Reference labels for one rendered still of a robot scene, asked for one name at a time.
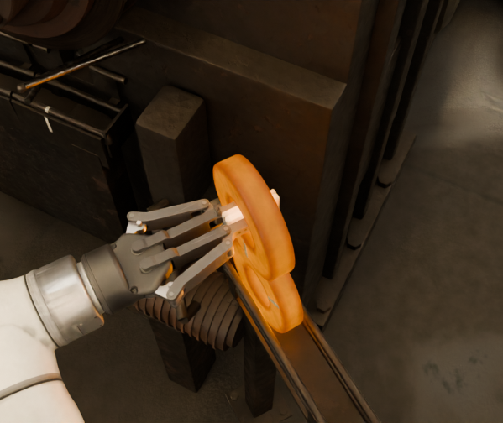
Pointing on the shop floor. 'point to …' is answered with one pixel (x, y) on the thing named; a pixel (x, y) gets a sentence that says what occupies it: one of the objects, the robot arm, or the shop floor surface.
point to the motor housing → (195, 329)
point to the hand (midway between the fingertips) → (251, 211)
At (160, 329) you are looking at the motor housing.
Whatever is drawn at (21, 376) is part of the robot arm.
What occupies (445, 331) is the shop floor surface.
